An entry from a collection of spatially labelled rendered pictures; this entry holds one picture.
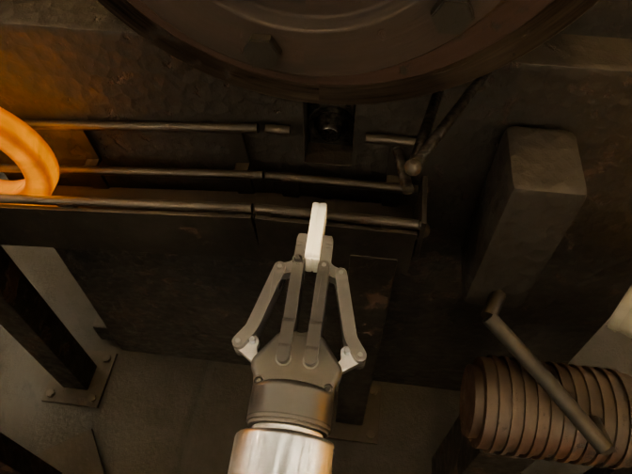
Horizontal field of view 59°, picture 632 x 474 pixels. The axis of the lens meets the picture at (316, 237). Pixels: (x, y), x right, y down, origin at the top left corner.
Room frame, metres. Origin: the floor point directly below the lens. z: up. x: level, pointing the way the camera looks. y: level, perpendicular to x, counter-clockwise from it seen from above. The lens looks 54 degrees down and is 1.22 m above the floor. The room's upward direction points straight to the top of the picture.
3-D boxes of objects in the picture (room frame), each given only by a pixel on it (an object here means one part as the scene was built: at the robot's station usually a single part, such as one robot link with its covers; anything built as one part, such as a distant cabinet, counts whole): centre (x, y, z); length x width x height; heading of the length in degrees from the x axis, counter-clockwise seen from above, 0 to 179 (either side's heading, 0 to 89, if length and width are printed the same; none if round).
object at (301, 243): (0.32, 0.03, 0.74); 0.05 x 0.03 x 0.01; 173
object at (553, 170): (0.41, -0.24, 0.68); 0.11 x 0.08 x 0.24; 173
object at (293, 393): (0.19, 0.02, 0.73); 0.09 x 0.08 x 0.07; 173
